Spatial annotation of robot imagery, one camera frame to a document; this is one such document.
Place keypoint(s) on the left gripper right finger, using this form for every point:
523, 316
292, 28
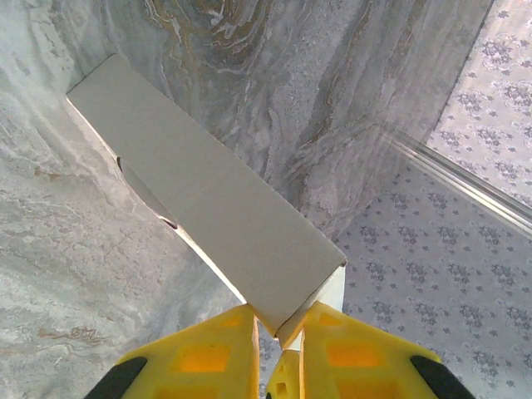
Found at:
353, 365

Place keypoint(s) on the white paper box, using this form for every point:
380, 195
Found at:
199, 174

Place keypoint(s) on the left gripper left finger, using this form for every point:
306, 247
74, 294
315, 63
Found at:
199, 365

